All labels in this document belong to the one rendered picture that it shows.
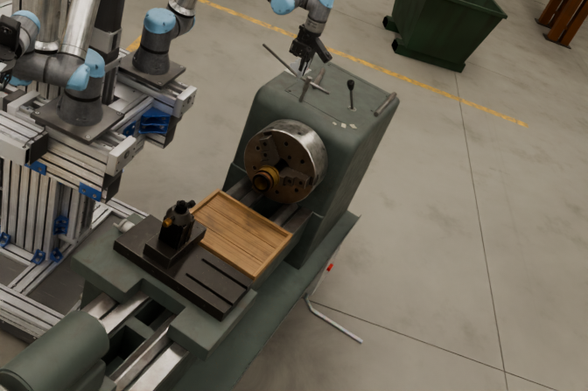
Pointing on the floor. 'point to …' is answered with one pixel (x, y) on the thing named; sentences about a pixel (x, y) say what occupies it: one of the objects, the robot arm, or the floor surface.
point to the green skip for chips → (440, 14)
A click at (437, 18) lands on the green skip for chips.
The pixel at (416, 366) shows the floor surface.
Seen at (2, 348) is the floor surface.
